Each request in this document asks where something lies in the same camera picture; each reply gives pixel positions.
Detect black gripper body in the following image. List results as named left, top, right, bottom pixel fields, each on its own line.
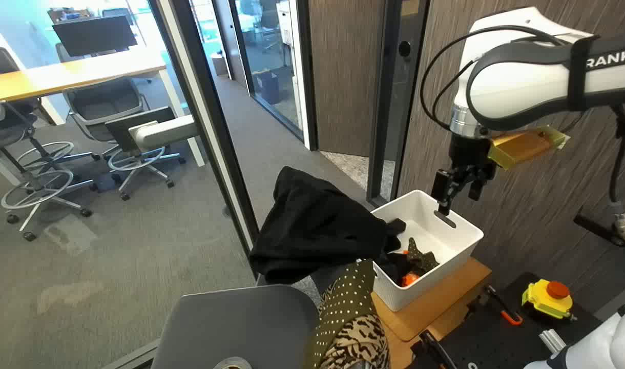
left=430, top=135, right=497, bottom=201

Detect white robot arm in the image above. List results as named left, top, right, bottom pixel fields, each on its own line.
left=427, top=6, right=625, bottom=215

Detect white plastic box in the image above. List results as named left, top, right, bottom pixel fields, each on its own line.
left=374, top=191, right=485, bottom=311

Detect black clothes in box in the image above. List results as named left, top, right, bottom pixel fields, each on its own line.
left=379, top=238, right=438, bottom=287

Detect grey mesh office chair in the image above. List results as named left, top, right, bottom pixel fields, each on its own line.
left=66, top=77, right=185, bottom=201

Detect grey office stool chair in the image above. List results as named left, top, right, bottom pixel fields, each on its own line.
left=0, top=44, right=98, bottom=241

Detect wooden stool top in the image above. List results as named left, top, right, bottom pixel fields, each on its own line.
left=374, top=258, right=493, bottom=369

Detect black jacket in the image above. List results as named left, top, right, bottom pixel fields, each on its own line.
left=251, top=166, right=407, bottom=282

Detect yellow emergency stop button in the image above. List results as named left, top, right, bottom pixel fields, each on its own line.
left=521, top=278, right=574, bottom=319

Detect olive dotted cloth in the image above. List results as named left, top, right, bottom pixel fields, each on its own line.
left=306, top=261, right=389, bottom=369

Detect black computer monitor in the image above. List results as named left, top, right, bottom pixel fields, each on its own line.
left=53, top=16, right=135, bottom=58

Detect wooden office desk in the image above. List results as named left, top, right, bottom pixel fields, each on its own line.
left=0, top=48, right=208, bottom=241

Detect amber wrist camera box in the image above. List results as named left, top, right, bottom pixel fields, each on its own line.
left=488, top=126, right=570, bottom=170

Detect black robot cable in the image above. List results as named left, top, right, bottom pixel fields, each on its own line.
left=419, top=25, right=581, bottom=134

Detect orange handled tool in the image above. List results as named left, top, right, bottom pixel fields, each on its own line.
left=485, top=285, right=523, bottom=325

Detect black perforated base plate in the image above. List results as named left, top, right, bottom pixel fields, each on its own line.
left=438, top=272, right=600, bottom=369

